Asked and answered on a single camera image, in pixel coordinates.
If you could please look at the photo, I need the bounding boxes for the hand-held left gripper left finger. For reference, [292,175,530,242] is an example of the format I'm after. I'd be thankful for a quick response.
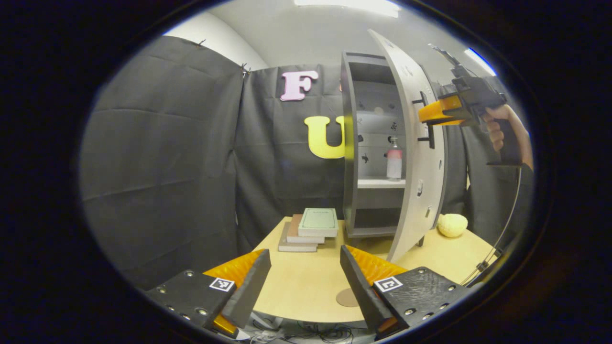
[143,248,272,337]

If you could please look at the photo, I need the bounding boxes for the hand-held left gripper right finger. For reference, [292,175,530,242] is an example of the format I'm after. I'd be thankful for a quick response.
[340,245,474,339]

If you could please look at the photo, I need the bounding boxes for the round brown coaster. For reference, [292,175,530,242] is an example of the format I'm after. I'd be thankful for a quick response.
[336,288,360,308]

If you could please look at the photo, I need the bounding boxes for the black cabinet door handle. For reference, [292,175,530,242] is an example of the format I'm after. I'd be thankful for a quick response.
[412,91,436,150]

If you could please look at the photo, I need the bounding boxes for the clear bottle with pink label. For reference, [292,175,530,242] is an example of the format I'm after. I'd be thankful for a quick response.
[386,137,403,181]

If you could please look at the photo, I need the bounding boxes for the grey cabinet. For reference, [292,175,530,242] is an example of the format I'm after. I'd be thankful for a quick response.
[340,52,448,239]

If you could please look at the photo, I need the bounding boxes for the long ceiling light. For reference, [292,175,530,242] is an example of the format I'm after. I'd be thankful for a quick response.
[463,47,498,77]
[294,0,401,19]

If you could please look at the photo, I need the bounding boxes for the grey book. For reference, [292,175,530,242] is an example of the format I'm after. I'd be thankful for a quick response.
[278,222,319,253]

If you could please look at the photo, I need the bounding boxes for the black backdrop cloth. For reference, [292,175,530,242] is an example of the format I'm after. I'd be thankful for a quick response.
[79,34,534,290]

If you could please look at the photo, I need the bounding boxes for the thin grey cable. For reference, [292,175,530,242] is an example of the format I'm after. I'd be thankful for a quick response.
[461,167,523,286]

